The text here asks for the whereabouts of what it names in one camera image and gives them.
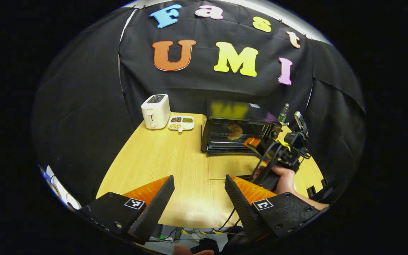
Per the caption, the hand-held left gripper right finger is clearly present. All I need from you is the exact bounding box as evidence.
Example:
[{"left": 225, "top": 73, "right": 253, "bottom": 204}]
[{"left": 224, "top": 174, "right": 321, "bottom": 243}]

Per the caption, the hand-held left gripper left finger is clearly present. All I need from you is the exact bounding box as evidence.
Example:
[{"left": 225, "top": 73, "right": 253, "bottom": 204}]
[{"left": 78, "top": 175, "right": 175, "bottom": 245}]

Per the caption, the golden croissant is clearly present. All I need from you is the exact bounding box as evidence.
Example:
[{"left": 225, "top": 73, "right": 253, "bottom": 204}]
[{"left": 227, "top": 124, "right": 243, "bottom": 141}]

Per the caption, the black electric oven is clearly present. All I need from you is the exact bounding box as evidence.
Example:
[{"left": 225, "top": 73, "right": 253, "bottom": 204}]
[{"left": 201, "top": 100, "right": 283, "bottom": 180}]

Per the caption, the green glass bottle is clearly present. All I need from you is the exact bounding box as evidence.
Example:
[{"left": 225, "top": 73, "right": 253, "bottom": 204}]
[{"left": 278, "top": 103, "right": 290, "bottom": 123}]

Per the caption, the white sectioned snack plate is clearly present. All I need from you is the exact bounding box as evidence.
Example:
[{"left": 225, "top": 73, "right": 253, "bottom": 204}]
[{"left": 168, "top": 115, "right": 195, "bottom": 132}]

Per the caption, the white toaster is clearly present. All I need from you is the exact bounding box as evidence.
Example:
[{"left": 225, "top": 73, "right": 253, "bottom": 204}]
[{"left": 141, "top": 94, "right": 171, "bottom": 130}]

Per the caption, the black backdrop cloth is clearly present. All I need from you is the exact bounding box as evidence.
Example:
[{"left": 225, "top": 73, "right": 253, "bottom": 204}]
[{"left": 32, "top": 0, "right": 367, "bottom": 206}]

